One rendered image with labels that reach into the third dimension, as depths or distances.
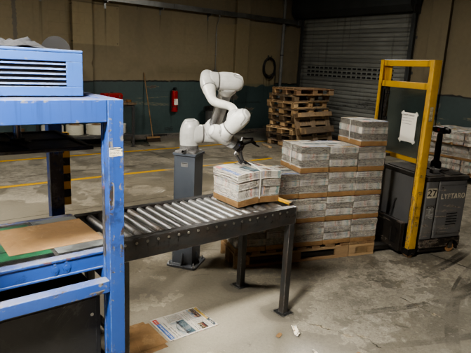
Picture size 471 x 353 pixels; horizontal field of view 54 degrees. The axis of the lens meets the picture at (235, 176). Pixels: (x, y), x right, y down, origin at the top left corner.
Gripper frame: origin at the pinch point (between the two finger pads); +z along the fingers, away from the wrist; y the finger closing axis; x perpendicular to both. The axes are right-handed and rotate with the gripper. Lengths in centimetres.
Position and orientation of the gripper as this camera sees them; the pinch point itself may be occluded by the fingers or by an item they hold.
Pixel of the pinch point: (253, 154)
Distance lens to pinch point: 324.4
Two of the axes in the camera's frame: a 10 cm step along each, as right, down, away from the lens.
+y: -4.2, 9.1, -0.7
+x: 6.1, 2.2, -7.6
